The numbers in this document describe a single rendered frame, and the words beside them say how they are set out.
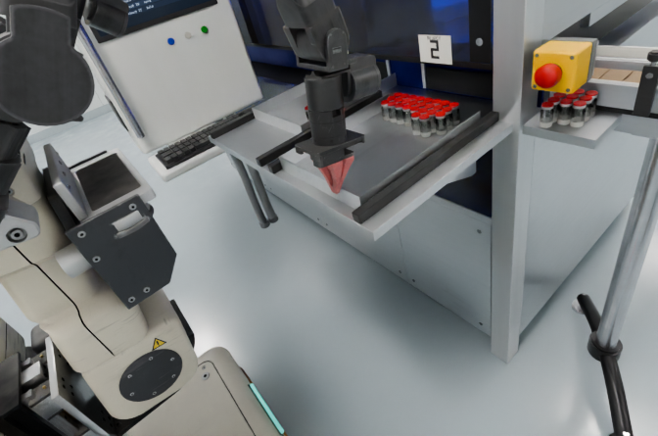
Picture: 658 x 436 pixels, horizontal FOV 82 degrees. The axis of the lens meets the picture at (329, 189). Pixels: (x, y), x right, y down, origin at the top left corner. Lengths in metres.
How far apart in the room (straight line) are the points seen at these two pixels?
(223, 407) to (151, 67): 1.06
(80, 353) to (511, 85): 0.87
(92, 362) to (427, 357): 1.07
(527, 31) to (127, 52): 1.12
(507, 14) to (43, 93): 0.69
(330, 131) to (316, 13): 0.17
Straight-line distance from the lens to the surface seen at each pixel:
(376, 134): 0.87
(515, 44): 0.80
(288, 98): 1.21
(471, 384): 1.44
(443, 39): 0.88
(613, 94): 0.89
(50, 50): 0.41
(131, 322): 0.72
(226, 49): 1.49
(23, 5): 0.41
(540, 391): 1.46
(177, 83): 1.44
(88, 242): 0.61
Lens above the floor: 1.28
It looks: 33 degrees down
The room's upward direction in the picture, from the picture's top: 16 degrees counter-clockwise
